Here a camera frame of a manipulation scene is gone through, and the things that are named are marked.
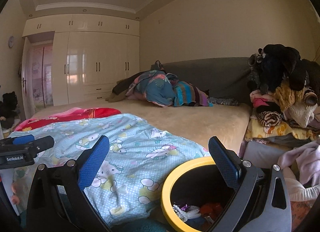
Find grey headboard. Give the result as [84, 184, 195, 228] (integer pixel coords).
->
[161, 57, 255, 105]

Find red plastic bag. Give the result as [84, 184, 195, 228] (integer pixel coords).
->
[200, 202, 223, 216]

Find pink cartoon door curtain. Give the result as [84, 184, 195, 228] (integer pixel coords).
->
[29, 44, 54, 109]

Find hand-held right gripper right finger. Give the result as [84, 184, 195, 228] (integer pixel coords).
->
[205, 136, 292, 232]

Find red blanket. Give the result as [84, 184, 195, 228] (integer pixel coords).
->
[15, 107, 122, 131]

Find yellow knitted garment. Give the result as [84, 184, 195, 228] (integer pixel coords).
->
[274, 81, 304, 113]

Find yellow-rimmed black trash bin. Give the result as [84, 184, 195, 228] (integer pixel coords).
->
[161, 157, 250, 232]

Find blue floral quilt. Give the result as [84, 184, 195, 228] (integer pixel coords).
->
[126, 60, 179, 108]

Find striped blanket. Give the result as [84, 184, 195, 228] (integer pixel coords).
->
[173, 80, 214, 108]

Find large white foam fruit net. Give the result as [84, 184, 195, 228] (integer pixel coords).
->
[172, 204, 200, 222]

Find light blue cartoon blanket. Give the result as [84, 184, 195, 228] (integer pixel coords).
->
[7, 113, 213, 226]

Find beige bed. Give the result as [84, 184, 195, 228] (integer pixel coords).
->
[30, 98, 251, 158]

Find orange floral cloth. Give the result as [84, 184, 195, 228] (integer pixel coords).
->
[291, 197, 315, 232]

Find white fuzzy garment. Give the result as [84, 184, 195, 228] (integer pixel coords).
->
[287, 98, 315, 128]

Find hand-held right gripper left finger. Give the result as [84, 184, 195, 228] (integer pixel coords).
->
[26, 135, 112, 232]

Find pink blanket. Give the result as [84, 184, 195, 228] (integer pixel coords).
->
[14, 107, 88, 131]

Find pink garment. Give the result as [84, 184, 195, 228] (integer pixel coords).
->
[251, 90, 275, 109]

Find dark patterned cloth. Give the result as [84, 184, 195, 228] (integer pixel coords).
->
[208, 97, 239, 106]

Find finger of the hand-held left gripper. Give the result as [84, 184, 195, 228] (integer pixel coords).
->
[24, 136, 55, 159]
[12, 135, 35, 146]

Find person's left hand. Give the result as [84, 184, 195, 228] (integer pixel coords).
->
[10, 181, 21, 205]

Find grey storage box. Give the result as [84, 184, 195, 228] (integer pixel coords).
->
[242, 141, 293, 170]

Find dark olive clothes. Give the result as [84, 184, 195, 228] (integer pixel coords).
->
[105, 76, 140, 103]

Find yellow cartoon blanket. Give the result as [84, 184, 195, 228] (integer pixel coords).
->
[244, 115, 313, 143]

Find white door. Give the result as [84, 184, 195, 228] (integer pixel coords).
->
[21, 37, 33, 120]

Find zebra striped cloth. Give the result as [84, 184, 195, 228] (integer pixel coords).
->
[257, 111, 283, 128]

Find black plush toy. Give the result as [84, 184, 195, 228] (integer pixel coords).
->
[0, 92, 19, 129]

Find cream glossy wardrobe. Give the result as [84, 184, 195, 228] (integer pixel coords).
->
[22, 14, 140, 106]

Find lilac cloth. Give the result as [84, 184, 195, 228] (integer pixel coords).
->
[277, 141, 320, 187]

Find white ruffled cloth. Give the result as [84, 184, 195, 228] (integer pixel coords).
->
[284, 172, 320, 201]

